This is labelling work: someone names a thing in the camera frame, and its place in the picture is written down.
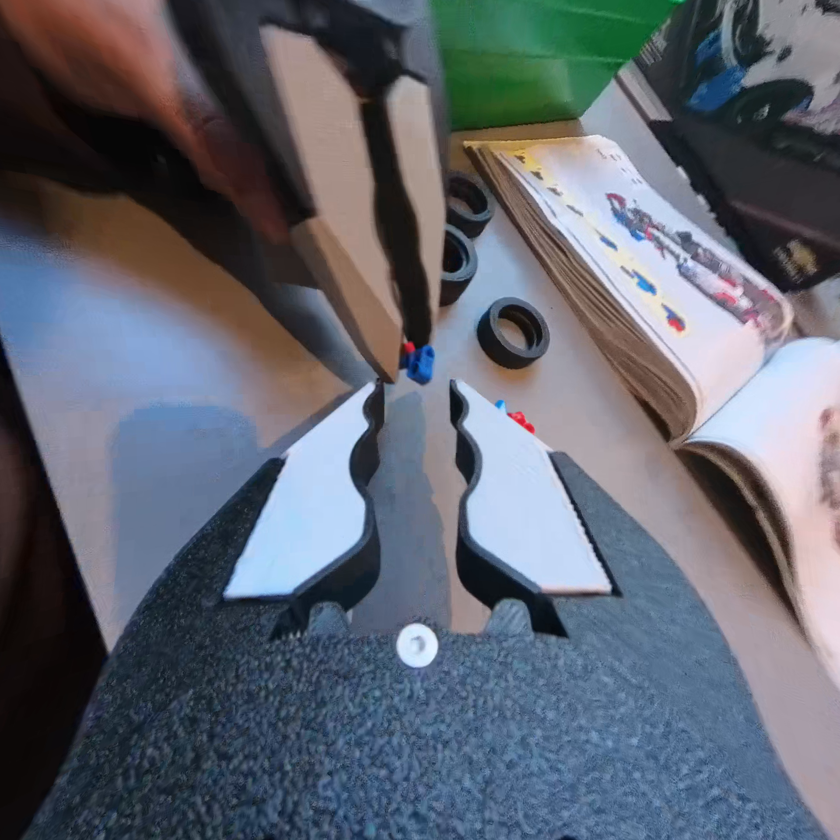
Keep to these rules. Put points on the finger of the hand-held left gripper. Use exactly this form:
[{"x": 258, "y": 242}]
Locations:
[
  {"x": 328, "y": 131},
  {"x": 423, "y": 164}
]

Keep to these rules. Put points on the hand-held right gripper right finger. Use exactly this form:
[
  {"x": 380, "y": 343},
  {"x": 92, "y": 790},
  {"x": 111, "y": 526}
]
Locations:
[{"x": 531, "y": 525}]

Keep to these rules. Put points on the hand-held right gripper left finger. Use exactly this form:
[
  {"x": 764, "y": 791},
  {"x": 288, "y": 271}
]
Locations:
[{"x": 302, "y": 525}]

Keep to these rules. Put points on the blue toy connector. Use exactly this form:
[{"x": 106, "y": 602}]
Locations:
[{"x": 421, "y": 366}]

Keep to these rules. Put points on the grey desk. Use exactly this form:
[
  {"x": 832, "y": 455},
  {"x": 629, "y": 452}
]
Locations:
[{"x": 623, "y": 492}]

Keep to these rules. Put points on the person's left hand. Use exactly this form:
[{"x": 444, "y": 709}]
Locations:
[{"x": 164, "y": 85}]

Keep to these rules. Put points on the black toy tire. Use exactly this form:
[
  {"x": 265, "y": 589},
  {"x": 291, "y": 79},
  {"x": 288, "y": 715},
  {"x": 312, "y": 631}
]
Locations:
[
  {"x": 512, "y": 358},
  {"x": 466, "y": 275},
  {"x": 482, "y": 216}
]

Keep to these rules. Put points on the red toy connector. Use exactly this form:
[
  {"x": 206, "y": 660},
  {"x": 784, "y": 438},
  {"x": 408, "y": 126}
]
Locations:
[{"x": 520, "y": 420}]

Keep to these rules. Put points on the green plastic bin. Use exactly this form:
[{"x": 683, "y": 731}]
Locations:
[{"x": 525, "y": 65}]

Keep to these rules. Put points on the open instruction booklet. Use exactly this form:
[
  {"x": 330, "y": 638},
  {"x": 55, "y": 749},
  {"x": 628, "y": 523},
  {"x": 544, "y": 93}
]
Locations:
[{"x": 590, "y": 262}]

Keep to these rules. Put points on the black car set box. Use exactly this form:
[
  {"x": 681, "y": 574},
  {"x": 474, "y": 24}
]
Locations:
[{"x": 754, "y": 164}]

